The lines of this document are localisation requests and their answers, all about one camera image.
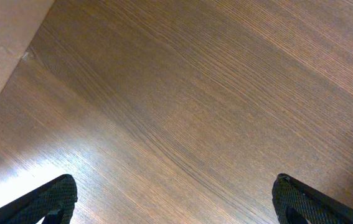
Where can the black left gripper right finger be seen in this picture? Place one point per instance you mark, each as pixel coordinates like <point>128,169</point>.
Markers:
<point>296,202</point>

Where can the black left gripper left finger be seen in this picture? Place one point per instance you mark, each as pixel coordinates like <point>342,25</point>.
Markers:
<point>53,202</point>

